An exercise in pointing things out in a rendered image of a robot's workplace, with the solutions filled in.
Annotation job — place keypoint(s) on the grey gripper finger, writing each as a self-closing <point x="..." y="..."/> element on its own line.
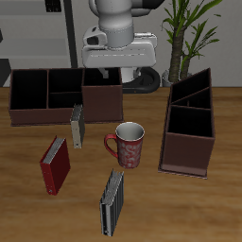
<point x="105" y="73"/>
<point x="137" y="72"/>

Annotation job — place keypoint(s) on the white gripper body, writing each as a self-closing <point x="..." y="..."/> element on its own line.
<point x="126" y="55"/>

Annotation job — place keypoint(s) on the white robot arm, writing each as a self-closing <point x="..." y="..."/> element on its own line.
<point x="115" y="22"/>

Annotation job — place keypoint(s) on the dark brown desk caddy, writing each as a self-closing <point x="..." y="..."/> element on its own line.
<point x="102" y="104"/>
<point x="186" y="152"/>

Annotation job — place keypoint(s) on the beige and grey book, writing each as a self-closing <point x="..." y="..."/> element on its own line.
<point x="75" y="132"/>

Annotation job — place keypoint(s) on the red book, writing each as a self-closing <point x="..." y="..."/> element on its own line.
<point x="58" y="167"/>

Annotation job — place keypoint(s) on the black and grey striped book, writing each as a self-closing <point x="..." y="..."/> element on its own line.
<point x="114" y="201"/>

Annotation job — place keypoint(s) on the green pot plant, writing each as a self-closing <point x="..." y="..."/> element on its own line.
<point x="176" y="47"/>

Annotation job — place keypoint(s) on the red patterned mug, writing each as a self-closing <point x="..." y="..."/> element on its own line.
<point x="129" y="151"/>

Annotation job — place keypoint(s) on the flat black base plate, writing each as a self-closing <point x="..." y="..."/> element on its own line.
<point x="150" y="82"/>

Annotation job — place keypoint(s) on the dark grey upright post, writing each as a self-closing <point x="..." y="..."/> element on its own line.
<point x="71" y="34"/>

